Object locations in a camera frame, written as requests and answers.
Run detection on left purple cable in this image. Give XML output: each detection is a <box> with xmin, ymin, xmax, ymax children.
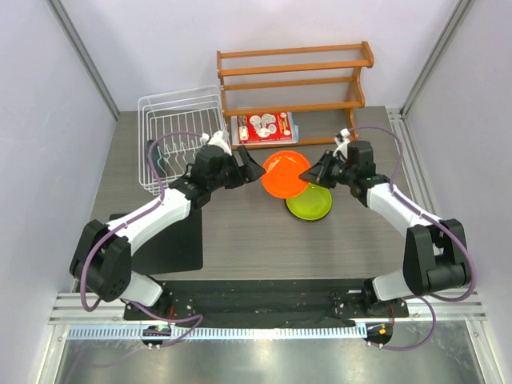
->
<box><xmin>80</xmin><ymin>130</ymin><xmax>207</xmax><ymax>348</ymax></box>

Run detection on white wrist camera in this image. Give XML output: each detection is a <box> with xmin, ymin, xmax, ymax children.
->
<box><xmin>333</xmin><ymin>128</ymin><xmax>351</xmax><ymax>160</ymax></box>
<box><xmin>200</xmin><ymin>130</ymin><xmax>232</xmax><ymax>154</ymax></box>

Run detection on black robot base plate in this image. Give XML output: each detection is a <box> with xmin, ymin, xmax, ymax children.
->
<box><xmin>123</xmin><ymin>278</ymin><xmax>410</xmax><ymax>327</ymax></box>

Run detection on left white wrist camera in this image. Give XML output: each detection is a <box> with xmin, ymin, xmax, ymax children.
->
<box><xmin>200</xmin><ymin>130</ymin><xmax>232</xmax><ymax>154</ymax></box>

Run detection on white slotted cable duct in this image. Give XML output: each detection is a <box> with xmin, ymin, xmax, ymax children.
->
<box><xmin>67</xmin><ymin>323</ymin><xmax>367</xmax><ymax>341</ymax></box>

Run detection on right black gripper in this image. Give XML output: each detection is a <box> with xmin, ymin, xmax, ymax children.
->
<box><xmin>302</xmin><ymin>150</ymin><xmax>357</xmax><ymax>189</ymax></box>

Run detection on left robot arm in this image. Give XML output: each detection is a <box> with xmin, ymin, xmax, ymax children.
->
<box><xmin>70</xmin><ymin>144</ymin><xmax>266</xmax><ymax>319</ymax></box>

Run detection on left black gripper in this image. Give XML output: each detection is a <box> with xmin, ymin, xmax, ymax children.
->
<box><xmin>208</xmin><ymin>145</ymin><xmax>264</xmax><ymax>191</ymax></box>

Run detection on orange wooden shelf rack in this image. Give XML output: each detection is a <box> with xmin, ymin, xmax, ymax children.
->
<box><xmin>216</xmin><ymin>41</ymin><xmax>374</xmax><ymax>149</ymax></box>

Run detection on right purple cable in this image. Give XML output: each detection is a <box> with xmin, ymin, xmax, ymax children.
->
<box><xmin>342</xmin><ymin>124</ymin><xmax>478</xmax><ymax>351</ymax></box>

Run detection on orange plate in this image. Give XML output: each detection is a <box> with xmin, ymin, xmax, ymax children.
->
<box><xmin>262</xmin><ymin>150</ymin><xmax>310</xmax><ymax>199</ymax></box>

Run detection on red picture book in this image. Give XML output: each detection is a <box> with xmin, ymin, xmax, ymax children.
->
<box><xmin>230</xmin><ymin>112</ymin><xmax>299</xmax><ymax>146</ymax></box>

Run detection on green plate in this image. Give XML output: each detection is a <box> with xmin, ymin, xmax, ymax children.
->
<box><xmin>285</xmin><ymin>184</ymin><xmax>333</xmax><ymax>222</ymax></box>

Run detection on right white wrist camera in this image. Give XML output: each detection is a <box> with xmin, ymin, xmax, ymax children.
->
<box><xmin>333</xmin><ymin>128</ymin><xmax>351</xmax><ymax>160</ymax></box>

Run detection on dark teal plate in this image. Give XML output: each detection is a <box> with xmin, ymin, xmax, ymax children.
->
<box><xmin>146</xmin><ymin>140</ymin><xmax>167</xmax><ymax>178</ymax></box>

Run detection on black rubber mat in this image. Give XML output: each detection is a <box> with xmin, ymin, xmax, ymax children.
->
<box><xmin>130</xmin><ymin>210</ymin><xmax>203</xmax><ymax>275</ymax></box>

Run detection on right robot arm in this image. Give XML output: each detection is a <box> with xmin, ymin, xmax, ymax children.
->
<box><xmin>299</xmin><ymin>141</ymin><xmax>474</xmax><ymax>316</ymax></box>

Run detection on white wire dish rack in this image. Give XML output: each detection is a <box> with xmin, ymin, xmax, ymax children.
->
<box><xmin>138</xmin><ymin>86</ymin><xmax>227</xmax><ymax>195</ymax></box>

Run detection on purple cable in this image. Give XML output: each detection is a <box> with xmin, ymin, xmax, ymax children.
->
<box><xmin>80</xmin><ymin>130</ymin><xmax>207</xmax><ymax>348</ymax></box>
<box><xmin>342</xmin><ymin>124</ymin><xmax>478</xmax><ymax>351</ymax></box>

